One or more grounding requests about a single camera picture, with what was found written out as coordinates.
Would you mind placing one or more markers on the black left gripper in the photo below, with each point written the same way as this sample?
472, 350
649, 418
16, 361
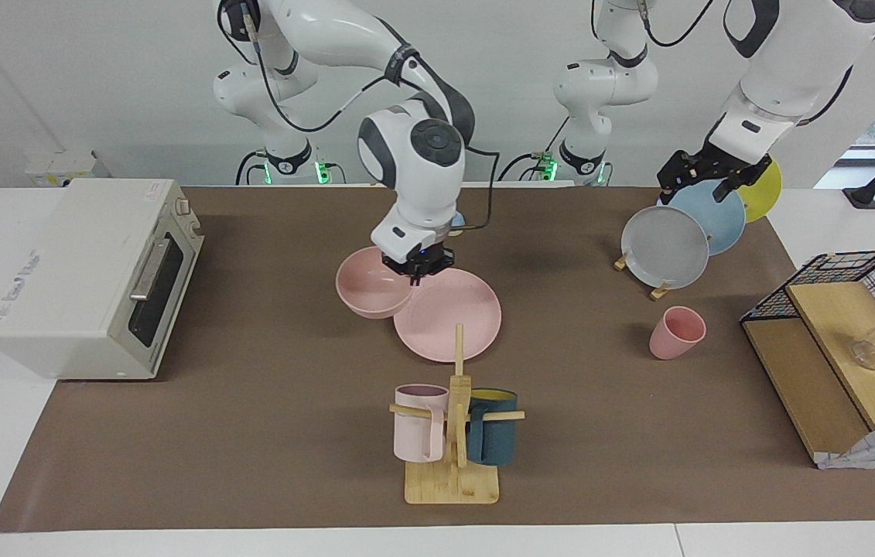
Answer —
704, 166

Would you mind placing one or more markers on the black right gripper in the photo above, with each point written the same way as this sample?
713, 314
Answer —
425, 259

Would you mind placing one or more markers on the pink bowl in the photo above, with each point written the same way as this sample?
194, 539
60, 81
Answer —
367, 290

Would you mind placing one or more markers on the pink tumbler cup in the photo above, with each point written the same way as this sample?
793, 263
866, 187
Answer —
669, 340

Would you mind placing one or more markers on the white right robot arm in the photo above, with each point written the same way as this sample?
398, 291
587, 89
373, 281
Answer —
414, 170

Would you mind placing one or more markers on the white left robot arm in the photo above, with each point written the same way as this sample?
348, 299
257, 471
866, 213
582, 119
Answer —
785, 62

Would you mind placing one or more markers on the light blue plate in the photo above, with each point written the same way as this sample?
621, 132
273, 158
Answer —
723, 224

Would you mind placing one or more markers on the pink speckled plate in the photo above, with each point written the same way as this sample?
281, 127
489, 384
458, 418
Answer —
437, 325

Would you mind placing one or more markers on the yellow plate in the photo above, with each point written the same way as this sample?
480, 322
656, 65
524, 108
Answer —
766, 193

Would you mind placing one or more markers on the grey plate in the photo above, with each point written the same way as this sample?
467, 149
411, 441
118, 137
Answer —
661, 247

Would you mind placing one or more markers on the wooden plate rack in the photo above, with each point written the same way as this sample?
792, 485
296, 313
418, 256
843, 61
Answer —
660, 292

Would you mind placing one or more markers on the pink mug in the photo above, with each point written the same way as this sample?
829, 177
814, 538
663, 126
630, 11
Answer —
410, 437

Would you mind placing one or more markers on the dark teal mug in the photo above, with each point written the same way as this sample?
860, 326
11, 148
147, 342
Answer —
495, 441

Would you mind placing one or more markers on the wooden mug tree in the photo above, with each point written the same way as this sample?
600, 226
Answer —
452, 483

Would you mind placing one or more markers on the brown table mat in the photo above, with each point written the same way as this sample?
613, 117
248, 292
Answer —
251, 433

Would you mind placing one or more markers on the clear drinking glass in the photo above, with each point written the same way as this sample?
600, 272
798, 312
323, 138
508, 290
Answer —
866, 354

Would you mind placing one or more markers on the white marble pattern cloth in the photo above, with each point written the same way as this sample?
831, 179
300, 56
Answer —
870, 449

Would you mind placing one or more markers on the beige toaster oven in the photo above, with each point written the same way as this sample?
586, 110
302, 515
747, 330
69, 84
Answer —
73, 294

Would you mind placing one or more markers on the beige wall box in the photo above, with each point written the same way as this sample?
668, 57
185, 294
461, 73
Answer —
58, 166

